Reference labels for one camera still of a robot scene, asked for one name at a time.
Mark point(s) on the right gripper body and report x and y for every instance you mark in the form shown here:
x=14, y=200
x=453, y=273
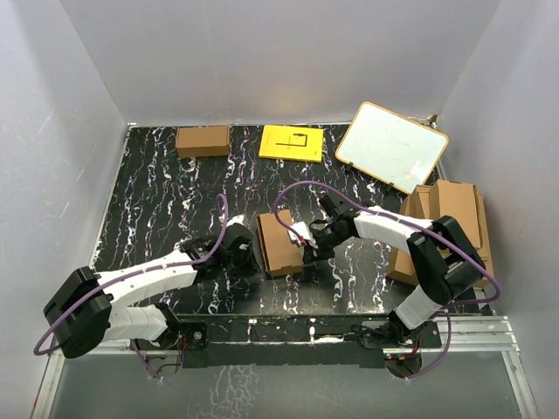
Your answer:
x=327, y=238

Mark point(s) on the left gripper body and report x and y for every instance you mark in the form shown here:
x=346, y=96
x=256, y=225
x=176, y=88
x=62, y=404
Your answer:
x=241, y=266

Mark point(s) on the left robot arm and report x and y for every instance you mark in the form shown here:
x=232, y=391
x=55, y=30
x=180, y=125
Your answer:
x=93, y=307

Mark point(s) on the folded brown cardboard box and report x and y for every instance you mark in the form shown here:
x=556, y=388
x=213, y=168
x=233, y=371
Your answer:
x=194, y=142

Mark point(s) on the yellow book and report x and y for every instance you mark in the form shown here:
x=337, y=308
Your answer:
x=291, y=143

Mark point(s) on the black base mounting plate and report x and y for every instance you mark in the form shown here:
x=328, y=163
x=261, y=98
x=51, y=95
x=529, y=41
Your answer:
x=199, y=341

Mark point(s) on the stack of flat cardboard boxes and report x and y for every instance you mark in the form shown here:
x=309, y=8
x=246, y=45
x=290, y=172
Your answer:
x=459, y=200

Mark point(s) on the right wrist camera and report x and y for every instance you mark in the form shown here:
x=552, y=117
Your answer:
x=300, y=235

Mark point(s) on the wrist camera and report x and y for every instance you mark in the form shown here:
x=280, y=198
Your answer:
x=300, y=235
x=237, y=220

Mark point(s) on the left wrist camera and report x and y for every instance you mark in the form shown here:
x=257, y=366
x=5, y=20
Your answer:
x=237, y=220

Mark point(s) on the aluminium frame rail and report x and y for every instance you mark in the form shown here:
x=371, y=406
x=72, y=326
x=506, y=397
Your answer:
x=476, y=373

